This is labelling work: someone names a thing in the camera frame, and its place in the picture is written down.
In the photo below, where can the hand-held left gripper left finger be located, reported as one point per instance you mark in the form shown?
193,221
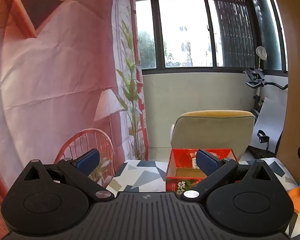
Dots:
88,161

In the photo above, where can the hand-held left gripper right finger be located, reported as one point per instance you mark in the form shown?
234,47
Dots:
206,163

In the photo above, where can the red printed cardboard box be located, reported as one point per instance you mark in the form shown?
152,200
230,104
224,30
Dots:
182,157

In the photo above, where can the beige chair with yellow trim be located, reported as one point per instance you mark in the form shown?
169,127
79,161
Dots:
210,132

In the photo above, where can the black exercise bike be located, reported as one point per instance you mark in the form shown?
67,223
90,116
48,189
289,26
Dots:
255,80

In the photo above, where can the pink printed backdrop cloth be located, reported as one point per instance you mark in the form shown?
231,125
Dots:
52,80

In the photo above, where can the brown wooden board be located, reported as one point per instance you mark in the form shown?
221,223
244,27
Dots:
297,55

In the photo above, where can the white lamp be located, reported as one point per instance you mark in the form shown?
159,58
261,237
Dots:
261,52

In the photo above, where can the black framed window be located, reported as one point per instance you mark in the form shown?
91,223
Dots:
185,30

